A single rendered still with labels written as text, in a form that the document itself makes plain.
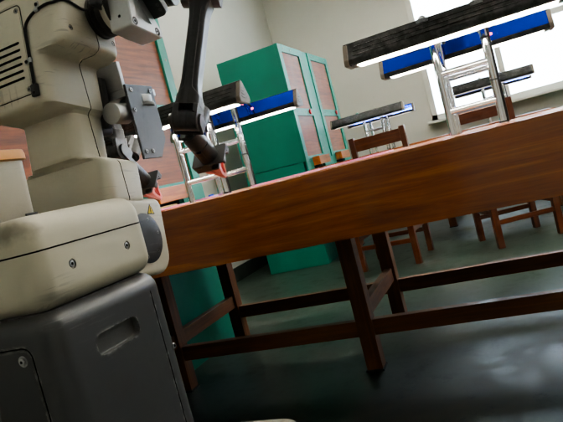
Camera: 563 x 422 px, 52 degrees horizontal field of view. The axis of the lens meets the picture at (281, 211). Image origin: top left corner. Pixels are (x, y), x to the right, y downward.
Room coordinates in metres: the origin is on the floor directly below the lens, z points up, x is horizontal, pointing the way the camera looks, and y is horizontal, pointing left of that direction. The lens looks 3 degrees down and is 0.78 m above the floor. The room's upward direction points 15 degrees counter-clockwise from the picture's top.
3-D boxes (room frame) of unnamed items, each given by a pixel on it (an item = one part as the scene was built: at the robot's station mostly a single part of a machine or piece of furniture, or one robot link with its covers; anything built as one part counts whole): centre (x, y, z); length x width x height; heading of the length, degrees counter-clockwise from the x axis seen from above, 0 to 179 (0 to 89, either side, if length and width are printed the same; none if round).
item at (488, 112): (3.76, -1.47, 0.46); 0.44 x 0.44 x 0.91; 88
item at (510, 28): (2.18, -0.80, 1.08); 0.62 x 0.08 x 0.07; 68
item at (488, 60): (1.73, -0.62, 0.90); 0.20 x 0.19 x 0.45; 68
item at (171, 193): (2.76, 0.49, 0.83); 0.30 x 0.06 x 0.07; 158
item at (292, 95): (2.54, 0.10, 1.08); 0.62 x 0.08 x 0.07; 68
